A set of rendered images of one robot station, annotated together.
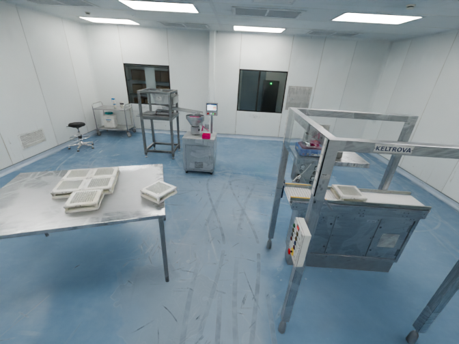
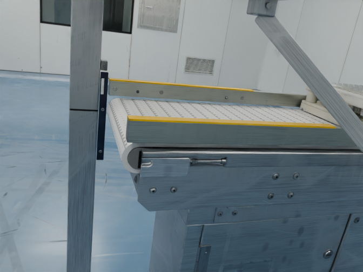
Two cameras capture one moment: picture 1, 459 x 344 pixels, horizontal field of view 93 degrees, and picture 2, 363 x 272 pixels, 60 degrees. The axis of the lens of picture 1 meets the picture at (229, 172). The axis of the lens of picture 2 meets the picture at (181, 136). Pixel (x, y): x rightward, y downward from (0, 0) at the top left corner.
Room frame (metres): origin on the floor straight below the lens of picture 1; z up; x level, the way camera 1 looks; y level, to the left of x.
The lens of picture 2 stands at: (1.38, -0.52, 1.07)
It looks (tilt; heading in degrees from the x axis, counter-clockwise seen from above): 19 degrees down; 339
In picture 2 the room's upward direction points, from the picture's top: 8 degrees clockwise
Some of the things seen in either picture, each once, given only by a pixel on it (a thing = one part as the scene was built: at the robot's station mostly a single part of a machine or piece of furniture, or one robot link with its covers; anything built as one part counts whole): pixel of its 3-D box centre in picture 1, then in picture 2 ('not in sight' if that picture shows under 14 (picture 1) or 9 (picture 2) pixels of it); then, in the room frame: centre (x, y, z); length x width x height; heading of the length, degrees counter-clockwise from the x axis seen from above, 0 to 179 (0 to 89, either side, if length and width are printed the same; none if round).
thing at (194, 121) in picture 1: (198, 125); not in sight; (4.35, 0.68, 0.95); 0.49 x 0.36 x 0.37; 89
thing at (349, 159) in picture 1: (325, 155); not in sight; (1.92, -0.89, 1.33); 0.62 x 0.38 x 0.04; 89
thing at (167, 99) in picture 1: (170, 126); not in sight; (4.84, 1.39, 0.75); 1.43 x 1.06 x 1.50; 89
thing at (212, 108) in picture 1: (211, 119); not in sight; (4.44, 0.43, 1.07); 0.23 x 0.10 x 0.62; 89
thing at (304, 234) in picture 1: (299, 241); not in sight; (1.06, -0.47, 1.05); 0.17 x 0.06 x 0.26; 179
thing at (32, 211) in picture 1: (84, 192); not in sight; (1.79, 1.41, 0.85); 1.50 x 1.10 x 0.04; 108
